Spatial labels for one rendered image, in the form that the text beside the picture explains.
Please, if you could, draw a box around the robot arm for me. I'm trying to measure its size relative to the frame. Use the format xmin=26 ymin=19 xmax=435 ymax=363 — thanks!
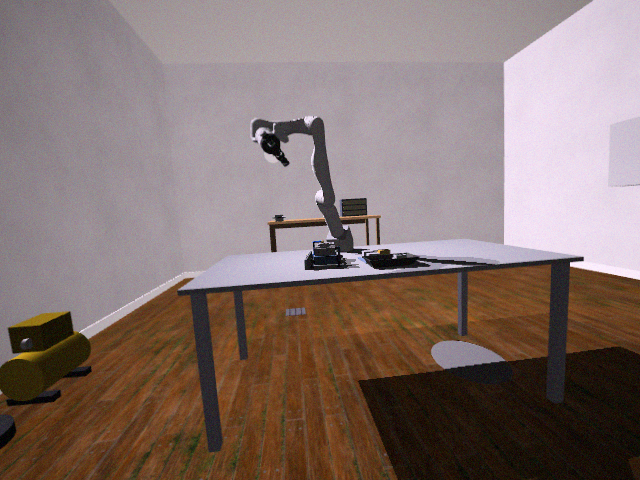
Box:
xmin=251 ymin=116 xmax=344 ymax=237

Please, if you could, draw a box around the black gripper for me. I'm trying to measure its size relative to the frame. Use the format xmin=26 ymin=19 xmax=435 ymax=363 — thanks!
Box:
xmin=260 ymin=131 xmax=290 ymax=167

